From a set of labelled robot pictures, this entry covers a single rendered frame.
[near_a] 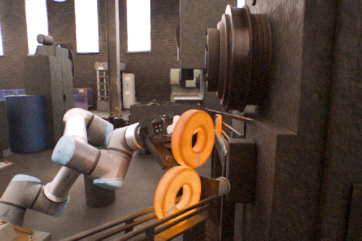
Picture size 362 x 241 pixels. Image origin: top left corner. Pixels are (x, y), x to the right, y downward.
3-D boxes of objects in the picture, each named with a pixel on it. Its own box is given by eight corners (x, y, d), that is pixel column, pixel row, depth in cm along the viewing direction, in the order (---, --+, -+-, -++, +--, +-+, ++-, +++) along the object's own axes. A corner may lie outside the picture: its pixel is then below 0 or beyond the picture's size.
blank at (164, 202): (205, 203, 72) (195, 200, 74) (197, 157, 66) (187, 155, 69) (169, 239, 61) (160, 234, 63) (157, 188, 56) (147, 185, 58)
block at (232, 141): (250, 195, 99) (254, 138, 96) (255, 204, 91) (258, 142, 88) (224, 194, 100) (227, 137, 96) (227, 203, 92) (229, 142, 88)
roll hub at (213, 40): (215, 91, 127) (215, 35, 122) (219, 92, 99) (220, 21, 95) (204, 91, 127) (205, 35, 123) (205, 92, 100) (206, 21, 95)
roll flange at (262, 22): (250, 108, 136) (253, 21, 129) (275, 119, 90) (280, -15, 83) (232, 108, 137) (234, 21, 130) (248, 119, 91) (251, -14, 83)
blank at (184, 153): (216, 110, 71) (207, 109, 73) (182, 111, 59) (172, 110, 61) (213, 162, 73) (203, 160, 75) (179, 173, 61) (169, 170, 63)
